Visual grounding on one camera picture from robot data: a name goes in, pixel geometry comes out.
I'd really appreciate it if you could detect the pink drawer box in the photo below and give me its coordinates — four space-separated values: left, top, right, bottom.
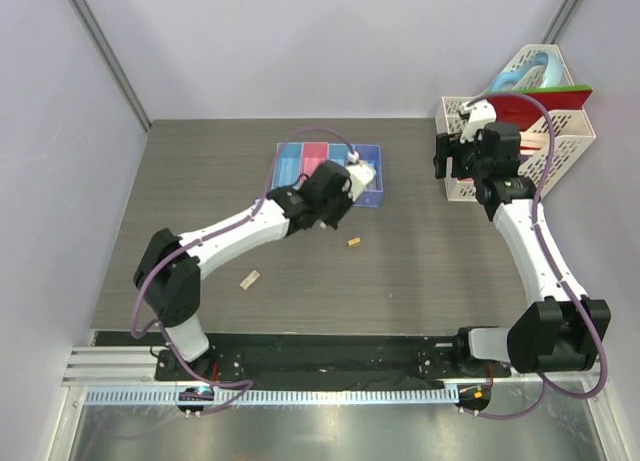
301 142 329 176

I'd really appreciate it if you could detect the teal blue drawer box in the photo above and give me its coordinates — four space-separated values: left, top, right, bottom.
328 144 359 166

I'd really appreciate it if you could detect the light blue drawer box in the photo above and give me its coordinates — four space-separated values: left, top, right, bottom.
271 143 303 189

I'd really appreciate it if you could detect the purple drawer box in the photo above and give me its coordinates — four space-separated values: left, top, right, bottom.
354 144 384 208

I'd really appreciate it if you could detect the clear beige eraser block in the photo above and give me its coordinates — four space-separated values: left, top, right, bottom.
240 270 261 290

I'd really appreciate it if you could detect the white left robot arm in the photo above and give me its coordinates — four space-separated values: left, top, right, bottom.
133 160 376 380

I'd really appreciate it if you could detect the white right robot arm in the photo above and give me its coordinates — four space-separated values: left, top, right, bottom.
433 122 611 376

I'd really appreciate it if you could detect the red folder board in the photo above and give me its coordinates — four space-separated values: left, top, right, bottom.
488 85 593 131

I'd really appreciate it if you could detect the white perforated file rack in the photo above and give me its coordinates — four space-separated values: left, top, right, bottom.
438 43 597 203

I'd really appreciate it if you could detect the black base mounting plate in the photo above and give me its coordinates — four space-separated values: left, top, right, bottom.
186 333 511 385

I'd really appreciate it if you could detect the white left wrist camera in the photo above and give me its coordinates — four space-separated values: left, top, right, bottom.
345 152 376 202

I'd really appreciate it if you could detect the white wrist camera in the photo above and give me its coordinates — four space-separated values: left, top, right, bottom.
459 100 497 143
345 152 376 202

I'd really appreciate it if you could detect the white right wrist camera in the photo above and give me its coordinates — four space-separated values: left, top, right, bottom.
459 100 497 143

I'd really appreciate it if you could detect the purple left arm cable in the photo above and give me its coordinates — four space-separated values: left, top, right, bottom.
130 126 361 417

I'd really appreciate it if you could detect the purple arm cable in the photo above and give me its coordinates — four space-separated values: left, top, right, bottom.
462 91 610 420
130 126 361 417

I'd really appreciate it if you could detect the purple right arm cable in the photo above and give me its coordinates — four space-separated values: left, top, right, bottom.
462 91 610 420

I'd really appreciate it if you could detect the white slotted cable duct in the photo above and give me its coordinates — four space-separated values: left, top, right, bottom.
84 385 459 408

